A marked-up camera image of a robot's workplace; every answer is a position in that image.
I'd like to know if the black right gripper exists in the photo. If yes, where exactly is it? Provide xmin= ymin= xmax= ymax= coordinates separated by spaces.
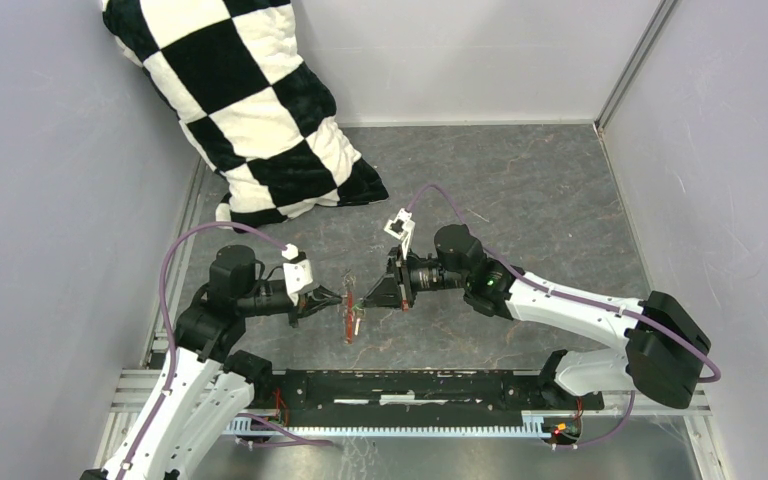
xmin=361 ymin=246 xmax=468 ymax=312

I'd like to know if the metal key holder red handle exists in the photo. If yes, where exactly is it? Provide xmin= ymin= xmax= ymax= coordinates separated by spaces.
xmin=343 ymin=270 xmax=357 ymax=345

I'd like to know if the small green object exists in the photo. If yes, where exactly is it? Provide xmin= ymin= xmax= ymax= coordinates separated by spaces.
xmin=349 ymin=302 xmax=365 ymax=338

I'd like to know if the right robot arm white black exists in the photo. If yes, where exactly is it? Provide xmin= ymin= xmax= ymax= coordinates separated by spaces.
xmin=362 ymin=219 xmax=711 ymax=409

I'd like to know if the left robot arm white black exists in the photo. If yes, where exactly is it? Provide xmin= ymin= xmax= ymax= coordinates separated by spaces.
xmin=82 ymin=245 xmax=343 ymax=479

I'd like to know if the black white checkered pillow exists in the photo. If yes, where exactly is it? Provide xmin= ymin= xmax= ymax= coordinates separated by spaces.
xmin=101 ymin=0 xmax=389 ymax=232

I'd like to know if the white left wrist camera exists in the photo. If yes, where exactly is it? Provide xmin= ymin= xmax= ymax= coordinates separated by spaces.
xmin=282 ymin=259 xmax=313 ymax=294

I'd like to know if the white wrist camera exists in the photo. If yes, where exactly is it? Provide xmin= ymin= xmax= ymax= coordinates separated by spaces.
xmin=384 ymin=208 xmax=415 ymax=258
xmin=282 ymin=259 xmax=313 ymax=294

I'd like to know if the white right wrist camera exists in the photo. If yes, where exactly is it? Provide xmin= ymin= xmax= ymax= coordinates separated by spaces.
xmin=384 ymin=208 xmax=415 ymax=258

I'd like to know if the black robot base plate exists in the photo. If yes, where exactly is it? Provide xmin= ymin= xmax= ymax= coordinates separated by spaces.
xmin=250 ymin=370 xmax=605 ymax=427

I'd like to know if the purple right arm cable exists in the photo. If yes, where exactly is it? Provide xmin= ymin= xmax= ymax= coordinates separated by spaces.
xmin=405 ymin=183 xmax=723 ymax=450

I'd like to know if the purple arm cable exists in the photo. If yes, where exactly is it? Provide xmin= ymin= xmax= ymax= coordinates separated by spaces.
xmin=405 ymin=183 xmax=723 ymax=450
xmin=116 ymin=221 xmax=336 ymax=480

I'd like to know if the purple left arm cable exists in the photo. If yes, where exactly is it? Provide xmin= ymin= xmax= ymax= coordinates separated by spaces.
xmin=116 ymin=221 xmax=336 ymax=480

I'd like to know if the aluminium frame rail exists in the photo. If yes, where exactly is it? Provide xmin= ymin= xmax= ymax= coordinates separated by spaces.
xmin=106 ymin=368 xmax=713 ymax=439

